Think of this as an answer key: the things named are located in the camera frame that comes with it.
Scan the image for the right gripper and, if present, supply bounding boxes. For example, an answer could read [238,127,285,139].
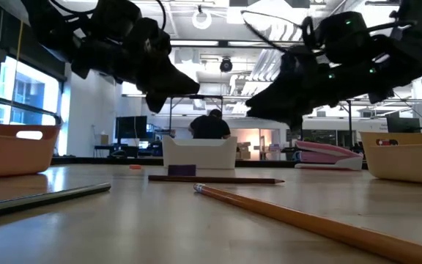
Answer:
[246,51,395,131]

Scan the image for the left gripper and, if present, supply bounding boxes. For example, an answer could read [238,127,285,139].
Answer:
[72,20,200,113]

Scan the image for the purple eraser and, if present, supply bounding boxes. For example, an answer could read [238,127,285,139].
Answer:
[167,164,197,177]

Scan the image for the brown pencil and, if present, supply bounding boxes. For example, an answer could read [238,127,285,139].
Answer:
[147,175,286,185]

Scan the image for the orange pencil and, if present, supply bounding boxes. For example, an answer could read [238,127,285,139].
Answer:
[193,183,422,264]

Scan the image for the ceiling light strip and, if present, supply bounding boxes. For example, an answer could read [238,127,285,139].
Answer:
[169,38,292,48]

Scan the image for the black ceiling spotlight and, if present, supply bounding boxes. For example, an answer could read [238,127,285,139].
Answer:
[219,57,234,73]

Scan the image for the black computer monitor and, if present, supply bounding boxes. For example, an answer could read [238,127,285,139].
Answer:
[114,115,149,146]
[385,111,422,133]

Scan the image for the stacked cardboard boxes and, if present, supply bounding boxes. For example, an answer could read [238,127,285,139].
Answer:
[237,141,252,161]

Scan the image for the person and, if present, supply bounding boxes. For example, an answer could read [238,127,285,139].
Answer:
[188,108,232,140]

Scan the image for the pink white stapler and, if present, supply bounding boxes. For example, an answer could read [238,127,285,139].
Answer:
[293,140,364,172]

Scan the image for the white plastic bin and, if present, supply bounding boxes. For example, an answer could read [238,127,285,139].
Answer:
[161,135,238,170]

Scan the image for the dark office desk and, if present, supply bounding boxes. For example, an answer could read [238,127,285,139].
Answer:
[93,144,141,158]

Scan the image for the large window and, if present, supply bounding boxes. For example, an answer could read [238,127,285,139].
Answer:
[0,54,64,128]

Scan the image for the yellow plastic bin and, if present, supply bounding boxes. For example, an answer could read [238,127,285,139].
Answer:
[359,131,422,186]

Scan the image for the orange plastic bin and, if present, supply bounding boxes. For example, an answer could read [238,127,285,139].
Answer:
[0,122,62,180]

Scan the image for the black metal rig frame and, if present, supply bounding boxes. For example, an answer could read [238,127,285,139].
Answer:
[298,98,355,147]
[168,94,225,137]

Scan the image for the white ring lamp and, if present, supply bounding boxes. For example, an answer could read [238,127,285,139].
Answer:
[191,7,213,30]

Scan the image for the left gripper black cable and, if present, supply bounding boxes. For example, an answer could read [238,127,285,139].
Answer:
[48,0,167,32]

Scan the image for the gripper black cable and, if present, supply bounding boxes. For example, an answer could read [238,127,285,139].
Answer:
[240,10,417,56]
[48,0,167,32]

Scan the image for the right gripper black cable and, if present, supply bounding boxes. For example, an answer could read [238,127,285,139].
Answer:
[240,10,417,56]

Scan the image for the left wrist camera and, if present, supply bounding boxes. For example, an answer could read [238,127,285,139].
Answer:
[89,0,143,41]

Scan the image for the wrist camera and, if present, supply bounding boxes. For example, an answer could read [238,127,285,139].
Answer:
[316,10,370,65]
[89,0,143,41]

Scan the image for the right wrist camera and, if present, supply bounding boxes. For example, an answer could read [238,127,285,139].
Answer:
[316,10,370,65]

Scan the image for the black aluminium table frame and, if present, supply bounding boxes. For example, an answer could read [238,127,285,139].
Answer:
[51,155,368,169]

